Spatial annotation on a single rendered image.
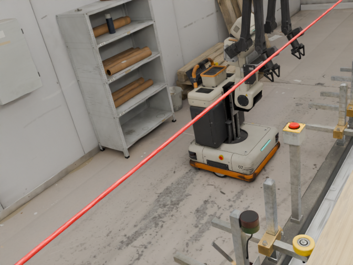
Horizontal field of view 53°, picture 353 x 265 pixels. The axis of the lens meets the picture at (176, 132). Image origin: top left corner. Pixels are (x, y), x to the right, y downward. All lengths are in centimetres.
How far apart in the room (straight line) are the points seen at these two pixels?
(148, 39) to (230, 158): 180
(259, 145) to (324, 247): 185
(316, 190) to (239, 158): 117
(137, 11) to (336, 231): 327
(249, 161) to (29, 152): 209
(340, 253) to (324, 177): 73
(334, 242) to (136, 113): 342
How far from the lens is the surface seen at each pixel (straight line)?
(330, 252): 147
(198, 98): 302
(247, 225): 118
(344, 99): 226
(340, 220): 160
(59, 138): 387
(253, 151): 314
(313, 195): 201
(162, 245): 282
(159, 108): 454
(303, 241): 148
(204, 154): 326
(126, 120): 443
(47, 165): 386
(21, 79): 332
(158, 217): 306
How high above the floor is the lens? 199
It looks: 28 degrees down
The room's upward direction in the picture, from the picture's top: 12 degrees counter-clockwise
